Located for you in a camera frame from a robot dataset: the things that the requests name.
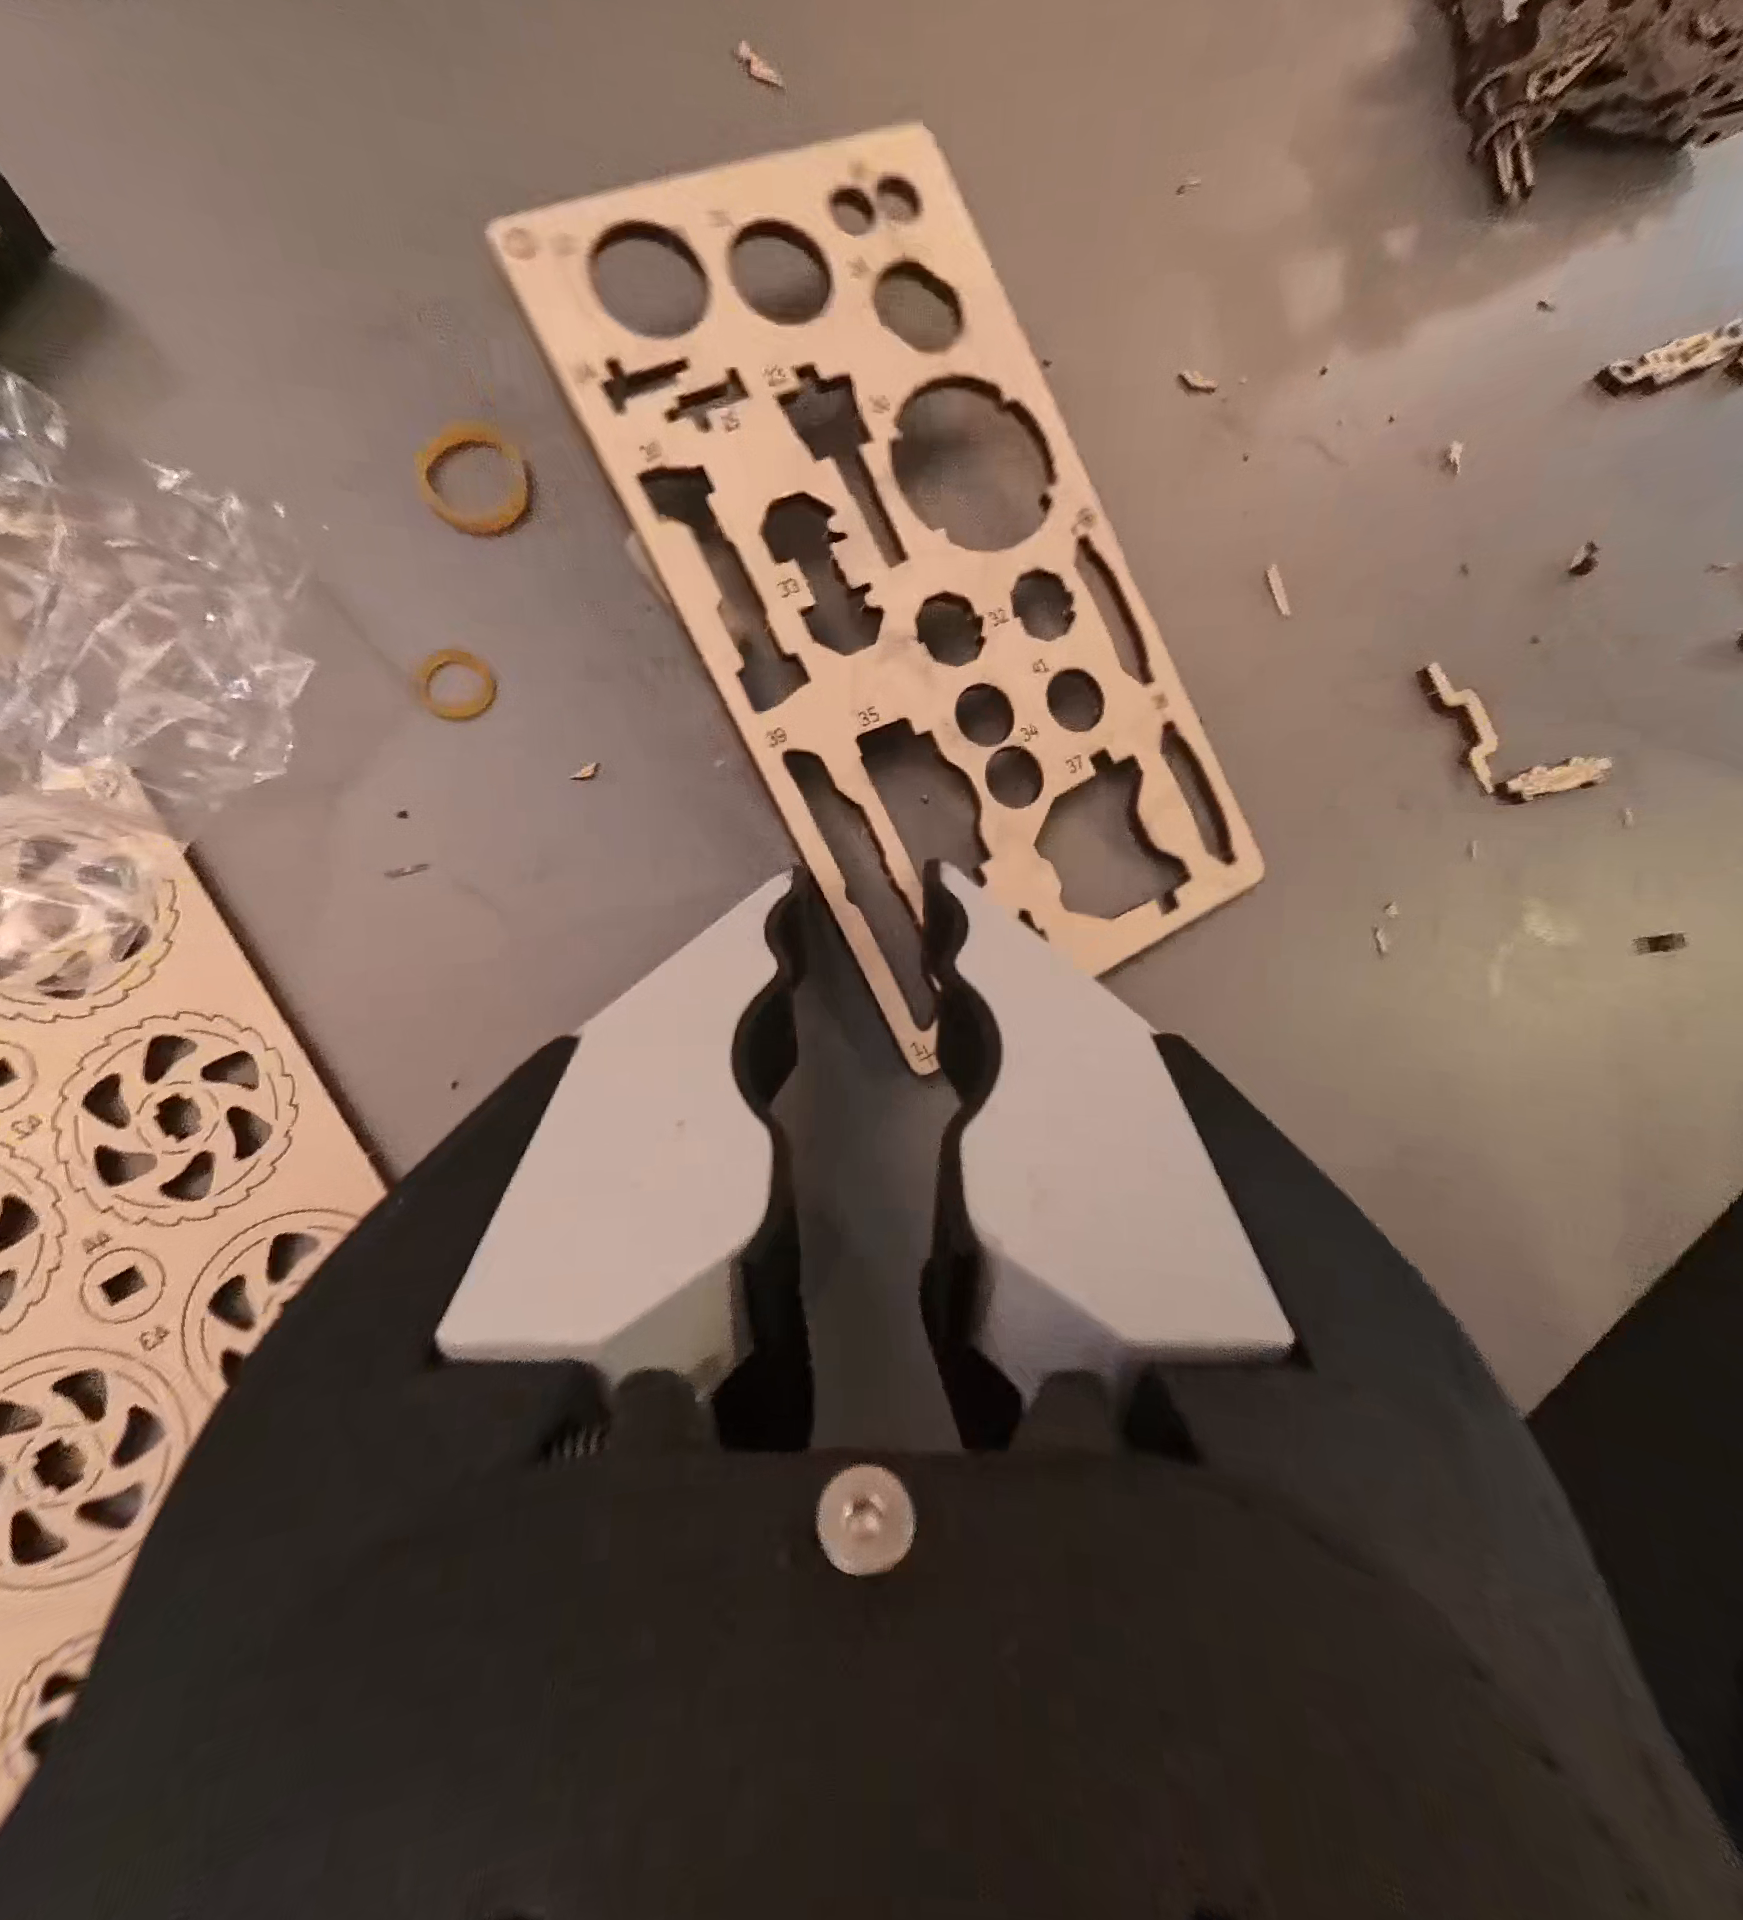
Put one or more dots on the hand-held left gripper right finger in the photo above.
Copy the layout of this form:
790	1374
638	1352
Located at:
1110	1199

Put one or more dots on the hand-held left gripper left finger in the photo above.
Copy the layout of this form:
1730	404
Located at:
614	1199

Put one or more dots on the wooden cutout parts sheet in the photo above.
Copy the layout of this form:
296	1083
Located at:
886	683

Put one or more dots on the long holed wooden strip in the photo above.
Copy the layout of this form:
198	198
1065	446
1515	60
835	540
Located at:
1674	361

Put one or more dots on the wooden model car chassis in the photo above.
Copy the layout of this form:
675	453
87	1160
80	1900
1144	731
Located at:
1637	73

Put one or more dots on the wooden gear parts sheet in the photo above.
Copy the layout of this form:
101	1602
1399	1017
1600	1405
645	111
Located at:
306	1117

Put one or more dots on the small yellow rubber band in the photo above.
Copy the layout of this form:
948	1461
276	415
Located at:
424	683

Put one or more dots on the large yellow rubber band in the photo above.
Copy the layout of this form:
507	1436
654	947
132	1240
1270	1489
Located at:
426	477

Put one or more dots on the clear plastic bag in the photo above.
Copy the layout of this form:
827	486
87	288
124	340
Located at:
60	601

